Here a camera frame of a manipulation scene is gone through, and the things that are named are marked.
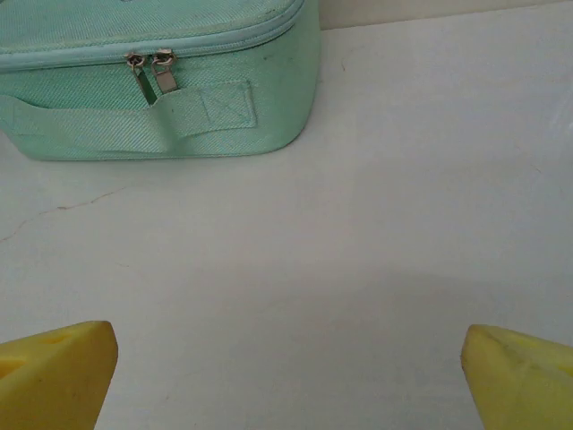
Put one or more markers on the mint green fabric bag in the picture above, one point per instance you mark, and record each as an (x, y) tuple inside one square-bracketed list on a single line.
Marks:
[(89, 27)]

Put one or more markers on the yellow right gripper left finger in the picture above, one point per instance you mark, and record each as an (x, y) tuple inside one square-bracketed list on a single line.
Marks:
[(53, 380)]

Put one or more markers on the silver bag zipper pull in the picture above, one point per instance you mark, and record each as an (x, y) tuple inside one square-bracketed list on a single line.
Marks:
[(165, 78)]

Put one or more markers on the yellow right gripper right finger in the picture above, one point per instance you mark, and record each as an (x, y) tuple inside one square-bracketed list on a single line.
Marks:
[(524, 385)]

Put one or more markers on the green bag zipper pull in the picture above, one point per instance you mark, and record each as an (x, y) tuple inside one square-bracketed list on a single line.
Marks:
[(142, 85)]

